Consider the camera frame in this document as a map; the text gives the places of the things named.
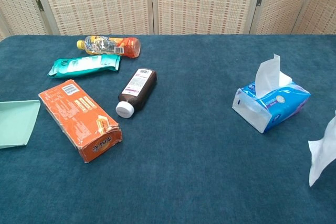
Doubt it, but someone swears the orange drink plastic bottle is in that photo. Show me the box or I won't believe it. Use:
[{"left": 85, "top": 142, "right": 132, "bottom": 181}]
[{"left": 76, "top": 35, "right": 141, "bottom": 59}]

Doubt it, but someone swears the blue tissue pack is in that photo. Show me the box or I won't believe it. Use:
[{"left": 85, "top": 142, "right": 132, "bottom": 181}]
[{"left": 232, "top": 81, "right": 311, "bottom": 134}]

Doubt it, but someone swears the teal wet wipes pack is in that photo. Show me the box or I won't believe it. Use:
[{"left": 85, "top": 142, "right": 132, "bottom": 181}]
[{"left": 47, "top": 54, "right": 122, "bottom": 79}]

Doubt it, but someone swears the mint green plastic dustpan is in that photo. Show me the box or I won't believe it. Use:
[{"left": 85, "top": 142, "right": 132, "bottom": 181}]
[{"left": 0, "top": 100, "right": 41, "bottom": 150}]

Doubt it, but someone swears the blue felt table cloth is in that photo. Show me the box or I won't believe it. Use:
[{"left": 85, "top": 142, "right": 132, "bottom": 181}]
[{"left": 0, "top": 34, "right": 336, "bottom": 224}]

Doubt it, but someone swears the white tissue sheet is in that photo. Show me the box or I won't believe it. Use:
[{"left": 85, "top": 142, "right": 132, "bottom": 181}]
[
  {"left": 308, "top": 111, "right": 336, "bottom": 187},
  {"left": 255, "top": 53, "right": 293, "bottom": 98}
]

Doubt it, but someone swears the orange cardboard box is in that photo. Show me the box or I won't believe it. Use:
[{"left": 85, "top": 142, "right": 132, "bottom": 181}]
[{"left": 38, "top": 79, "right": 123, "bottom": 164}]

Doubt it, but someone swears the brown medicine bottle white cap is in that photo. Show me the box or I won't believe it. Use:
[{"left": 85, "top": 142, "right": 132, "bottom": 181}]
[{"left": 115, "top": 68, "right": 158, "bottom": 119}]

